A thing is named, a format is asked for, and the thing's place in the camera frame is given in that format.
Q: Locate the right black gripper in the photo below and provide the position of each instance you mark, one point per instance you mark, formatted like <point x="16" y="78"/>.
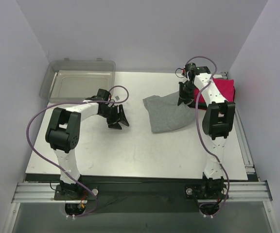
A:
<point x="184" y="91"/>

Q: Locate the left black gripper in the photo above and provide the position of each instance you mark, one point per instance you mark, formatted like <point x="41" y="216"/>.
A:
<point x="113" y="116"/>

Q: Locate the grey t-shirt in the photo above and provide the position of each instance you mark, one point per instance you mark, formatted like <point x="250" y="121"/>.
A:
<point x="166" y="115"/>

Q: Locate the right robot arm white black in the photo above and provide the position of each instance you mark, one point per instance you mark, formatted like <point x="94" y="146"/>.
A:
<point x="214" y="118"/>

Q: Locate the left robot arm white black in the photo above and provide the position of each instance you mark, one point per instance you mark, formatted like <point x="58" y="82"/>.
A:
<point x="63" y="133"/>

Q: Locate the folded magenta t-shirt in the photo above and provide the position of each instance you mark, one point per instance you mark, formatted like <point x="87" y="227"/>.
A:
<point x="225" y="87"/>

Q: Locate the clear plastic bin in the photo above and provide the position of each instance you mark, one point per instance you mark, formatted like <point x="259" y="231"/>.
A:
<point x="75" y="80"/>

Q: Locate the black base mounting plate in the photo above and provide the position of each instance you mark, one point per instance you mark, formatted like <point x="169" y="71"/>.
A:
<point x="148" y="196"/>

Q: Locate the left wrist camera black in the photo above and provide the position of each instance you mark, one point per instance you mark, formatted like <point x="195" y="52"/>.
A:
<point x="102" y="94"/>

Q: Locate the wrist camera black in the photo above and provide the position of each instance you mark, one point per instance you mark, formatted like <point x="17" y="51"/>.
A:
<point x="102" y="94"/>
<point x="190" y="70"/>

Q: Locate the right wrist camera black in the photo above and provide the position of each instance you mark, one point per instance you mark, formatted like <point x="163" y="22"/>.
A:
<point x="190" y="70"/>

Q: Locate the aluminium frame rail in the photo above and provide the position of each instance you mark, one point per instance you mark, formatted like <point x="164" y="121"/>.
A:
<point x="34" y="193"/>

